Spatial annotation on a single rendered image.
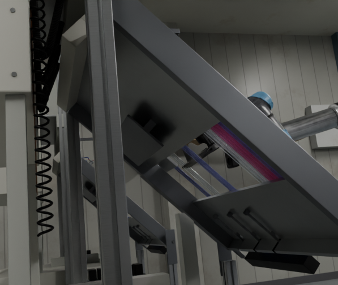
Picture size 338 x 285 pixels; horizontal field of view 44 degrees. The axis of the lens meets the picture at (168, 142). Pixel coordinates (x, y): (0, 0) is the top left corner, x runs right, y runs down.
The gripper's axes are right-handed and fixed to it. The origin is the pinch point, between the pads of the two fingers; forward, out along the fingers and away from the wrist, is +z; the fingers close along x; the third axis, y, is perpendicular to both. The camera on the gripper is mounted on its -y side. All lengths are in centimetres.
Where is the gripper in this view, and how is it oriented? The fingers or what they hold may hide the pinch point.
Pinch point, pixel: (188, 166)
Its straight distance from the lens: 121.9
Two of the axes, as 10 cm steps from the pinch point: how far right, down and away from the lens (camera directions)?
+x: 2.8, -2.2, -9.4
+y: -5.9, -8.1, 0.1
